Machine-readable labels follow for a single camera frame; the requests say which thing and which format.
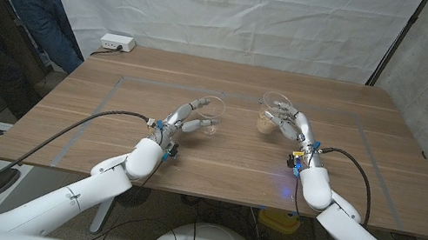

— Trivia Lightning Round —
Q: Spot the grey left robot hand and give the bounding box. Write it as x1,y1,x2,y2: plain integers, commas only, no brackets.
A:
144,88,224,160

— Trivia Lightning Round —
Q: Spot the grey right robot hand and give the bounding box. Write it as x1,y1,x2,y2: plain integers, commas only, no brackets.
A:
255,97,330,170

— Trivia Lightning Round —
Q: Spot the brown sugar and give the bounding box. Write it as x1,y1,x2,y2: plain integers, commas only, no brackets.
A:
254,112,282,137

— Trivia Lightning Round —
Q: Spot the clear plastic cup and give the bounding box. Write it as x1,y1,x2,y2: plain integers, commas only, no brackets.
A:
254,89,295,139
189,92,229,138

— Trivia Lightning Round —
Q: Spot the grey tape outline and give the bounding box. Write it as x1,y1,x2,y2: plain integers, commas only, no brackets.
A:
50,63,424,232

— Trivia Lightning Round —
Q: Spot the black round floor fan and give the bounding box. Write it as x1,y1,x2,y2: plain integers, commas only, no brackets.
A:
117,185,152,210

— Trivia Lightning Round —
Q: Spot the yellow box under table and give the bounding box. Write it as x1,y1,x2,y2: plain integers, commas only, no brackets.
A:
255,206,304,237

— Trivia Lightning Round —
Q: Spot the white power strip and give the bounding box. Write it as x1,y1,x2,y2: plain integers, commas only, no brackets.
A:
98,31,137,55

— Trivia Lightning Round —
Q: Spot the white table leg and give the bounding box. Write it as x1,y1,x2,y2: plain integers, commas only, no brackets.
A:
89,194,117,236

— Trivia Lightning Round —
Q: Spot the black backdrop stand pole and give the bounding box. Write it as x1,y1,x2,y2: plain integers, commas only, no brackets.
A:
363,0,428,95

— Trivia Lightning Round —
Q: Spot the white backdrop sheet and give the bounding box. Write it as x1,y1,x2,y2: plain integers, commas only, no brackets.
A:
12,0,425,115

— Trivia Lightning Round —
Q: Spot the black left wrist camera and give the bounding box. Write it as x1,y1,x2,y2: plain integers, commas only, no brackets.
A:
160,140,181,165

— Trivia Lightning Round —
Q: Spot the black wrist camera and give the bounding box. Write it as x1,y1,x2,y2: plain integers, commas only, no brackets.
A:
283,148,307,180
160,140,181,165

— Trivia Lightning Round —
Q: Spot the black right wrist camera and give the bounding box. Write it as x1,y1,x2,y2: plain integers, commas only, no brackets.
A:
283,148,307,180

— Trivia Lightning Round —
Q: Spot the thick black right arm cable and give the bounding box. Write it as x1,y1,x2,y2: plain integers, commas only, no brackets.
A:
304,144,381,240

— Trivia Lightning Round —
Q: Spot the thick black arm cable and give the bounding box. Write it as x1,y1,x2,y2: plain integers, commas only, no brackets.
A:
0,88,153,240
304,144,381,240

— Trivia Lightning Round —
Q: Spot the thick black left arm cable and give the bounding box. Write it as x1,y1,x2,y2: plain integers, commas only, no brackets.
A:
0,88,153,240

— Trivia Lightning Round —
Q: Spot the thin black left wrist cable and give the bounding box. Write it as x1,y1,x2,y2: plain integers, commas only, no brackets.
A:
93,150,166,240

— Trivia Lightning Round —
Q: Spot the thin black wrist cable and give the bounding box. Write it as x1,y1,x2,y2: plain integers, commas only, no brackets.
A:
93,150,166,240
286,176,315,225

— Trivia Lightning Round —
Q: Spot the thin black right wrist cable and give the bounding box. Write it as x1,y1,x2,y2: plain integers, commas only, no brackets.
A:
286,176,315,225

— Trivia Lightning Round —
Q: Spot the black power strip cord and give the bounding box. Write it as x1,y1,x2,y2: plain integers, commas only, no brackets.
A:
90,41,124,62

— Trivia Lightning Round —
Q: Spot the black cable on base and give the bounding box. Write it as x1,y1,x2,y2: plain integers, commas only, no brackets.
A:
190,204,205,240

